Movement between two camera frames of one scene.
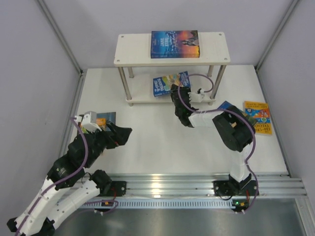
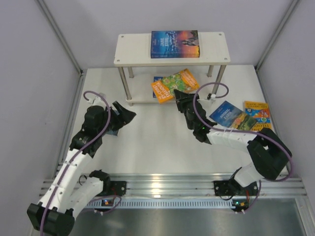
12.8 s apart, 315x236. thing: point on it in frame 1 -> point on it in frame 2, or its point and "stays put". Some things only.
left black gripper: x=110 y=137 -> x=118 y=115
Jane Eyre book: x=171 y=44 stays put
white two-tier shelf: x=137 y=69 stays put
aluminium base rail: x=269 y=185 stays put
